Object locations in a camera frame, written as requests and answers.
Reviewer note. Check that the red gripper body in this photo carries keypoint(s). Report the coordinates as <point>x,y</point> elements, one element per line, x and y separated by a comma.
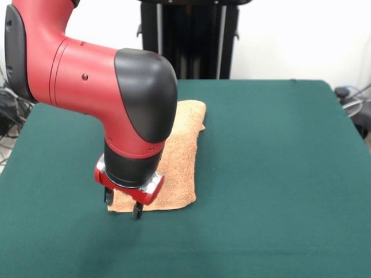
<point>143,197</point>

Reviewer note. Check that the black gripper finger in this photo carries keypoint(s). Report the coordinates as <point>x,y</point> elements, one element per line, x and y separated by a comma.
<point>108,197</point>
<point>136,211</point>

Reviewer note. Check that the orange terry towel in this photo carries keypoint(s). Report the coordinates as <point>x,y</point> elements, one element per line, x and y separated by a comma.
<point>179,168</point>

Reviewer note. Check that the dark green table cloth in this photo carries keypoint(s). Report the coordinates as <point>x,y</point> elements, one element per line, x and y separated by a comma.
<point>290,173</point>

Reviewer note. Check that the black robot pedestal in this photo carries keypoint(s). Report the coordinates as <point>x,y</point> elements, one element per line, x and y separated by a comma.
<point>188,37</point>

